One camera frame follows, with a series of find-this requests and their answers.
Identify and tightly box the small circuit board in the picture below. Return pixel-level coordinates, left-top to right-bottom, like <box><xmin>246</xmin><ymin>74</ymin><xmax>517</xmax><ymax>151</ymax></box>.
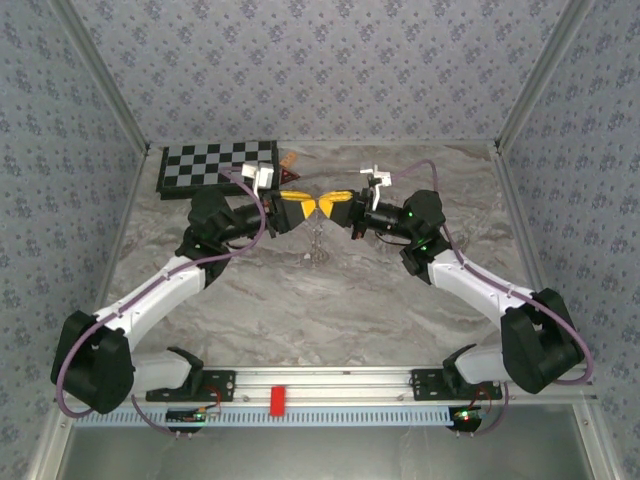
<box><xmin>165</xmin><ymin>407</ymin><xmax>222</xmax><ymax>426</ymax></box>
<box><xmin>448</xmin><ymin>406</ymin><xmax>489</xmax><ymax>425</ymax></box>

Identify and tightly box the red block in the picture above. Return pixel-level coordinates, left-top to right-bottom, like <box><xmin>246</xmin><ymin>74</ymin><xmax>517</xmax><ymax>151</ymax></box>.
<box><xmin>269</xmin><ymin>385</ymin><xmax>289</xmax><ymax>418</ymax></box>

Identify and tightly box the red black wire pair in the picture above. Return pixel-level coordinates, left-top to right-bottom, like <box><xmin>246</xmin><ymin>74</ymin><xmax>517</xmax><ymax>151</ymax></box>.
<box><xmin>202</xmin><ymin>383</ymin><xmax>224</xmax><ymax>416</ymax></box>
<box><xmin>472</xmin><ymin>387</ymin><xmax>503</xmax><ymax>416</ymax></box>

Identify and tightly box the slotted pale blue cable duct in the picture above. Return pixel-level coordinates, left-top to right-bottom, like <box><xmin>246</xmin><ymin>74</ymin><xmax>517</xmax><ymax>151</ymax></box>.
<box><xmin>73</xmin><ymin>404</ymin><xmax>485</xmax><ymax>429</ymax></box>

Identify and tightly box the aluminium corner post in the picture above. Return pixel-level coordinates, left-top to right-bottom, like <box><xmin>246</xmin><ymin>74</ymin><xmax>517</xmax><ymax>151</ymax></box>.
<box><xmin>49</xmin><ymin>0</ymin><xmax>152</xmax><ymax>154</ymax></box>
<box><xmin>493</xmin><ymin>0</ymin><xmax>599</xmax><ymax>154</ymax></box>

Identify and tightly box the black grey chessboard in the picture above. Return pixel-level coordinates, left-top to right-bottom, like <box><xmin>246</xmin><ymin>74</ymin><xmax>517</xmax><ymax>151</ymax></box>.
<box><xmin>155</xmin><ymin>140</ymin><xmax>279</xmax><ymax>200</ymax></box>

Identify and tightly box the grey metal shelf panel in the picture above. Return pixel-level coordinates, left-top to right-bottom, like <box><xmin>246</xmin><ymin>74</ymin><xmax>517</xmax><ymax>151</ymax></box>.
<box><xmin>59</xmin><ymin>403</ymin><xmax>599</xmax><ymax>480</ymax></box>

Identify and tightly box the aluminium side frame rail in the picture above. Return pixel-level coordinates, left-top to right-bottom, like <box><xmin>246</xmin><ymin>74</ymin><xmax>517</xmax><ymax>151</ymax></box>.
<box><xmin>492</xmin><ymin>144</ymin><xmax>619</xmax><ymax>480</ymax></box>
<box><xmin>24</xmin><ymin>144</ymin><xmax>151</xmax><ymax>480</ymax></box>

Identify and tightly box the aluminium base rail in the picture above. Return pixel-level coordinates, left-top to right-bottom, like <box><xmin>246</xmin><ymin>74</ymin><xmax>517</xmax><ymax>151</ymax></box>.
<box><xmin>144</xmin><ymin>366</ymin><xmax>504</xmax><ymax>405</ymax></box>

